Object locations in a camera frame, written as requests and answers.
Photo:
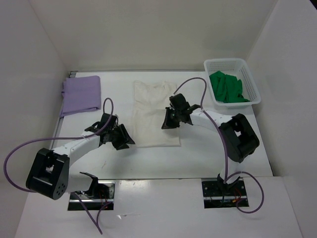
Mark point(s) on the green t-shirt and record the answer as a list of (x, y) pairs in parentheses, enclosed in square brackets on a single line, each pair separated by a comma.
[(227, 88)]

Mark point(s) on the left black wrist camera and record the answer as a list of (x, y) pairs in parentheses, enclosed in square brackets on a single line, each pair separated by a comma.
[(108, 122)]

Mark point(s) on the cream white t-shirt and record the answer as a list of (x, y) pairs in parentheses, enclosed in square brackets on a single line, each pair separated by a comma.
[(150, 103)]

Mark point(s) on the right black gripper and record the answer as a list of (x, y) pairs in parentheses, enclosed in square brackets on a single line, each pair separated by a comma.
[(172, 117)]

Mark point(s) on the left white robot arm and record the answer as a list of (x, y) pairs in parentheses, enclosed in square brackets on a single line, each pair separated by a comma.
[(49, 174)]

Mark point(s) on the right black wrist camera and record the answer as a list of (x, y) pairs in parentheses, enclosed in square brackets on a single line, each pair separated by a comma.
[(178, 102)]

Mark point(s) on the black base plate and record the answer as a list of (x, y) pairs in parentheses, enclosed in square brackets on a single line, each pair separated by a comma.
[(101, 198), (214, 197)]

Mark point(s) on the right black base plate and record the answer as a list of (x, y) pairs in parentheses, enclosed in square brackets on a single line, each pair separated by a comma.
[(214, 197)]

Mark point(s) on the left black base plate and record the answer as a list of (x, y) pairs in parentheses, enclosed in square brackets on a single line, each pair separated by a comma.
[(101, 198)]

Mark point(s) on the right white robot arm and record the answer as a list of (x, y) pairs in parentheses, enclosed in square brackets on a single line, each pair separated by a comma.
[(236, 134)]

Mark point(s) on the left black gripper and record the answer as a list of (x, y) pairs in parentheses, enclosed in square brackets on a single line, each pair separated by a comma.
[(118, 136)]

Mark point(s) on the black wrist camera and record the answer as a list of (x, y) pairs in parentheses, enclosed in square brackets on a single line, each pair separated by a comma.
[(178, 102), (108, 122)]

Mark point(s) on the purple t-shirt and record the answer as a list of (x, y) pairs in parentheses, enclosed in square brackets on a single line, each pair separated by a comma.
[(82, 94)]

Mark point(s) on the white plastic basket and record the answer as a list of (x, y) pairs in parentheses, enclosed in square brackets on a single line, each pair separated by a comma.
[(236, 67)]

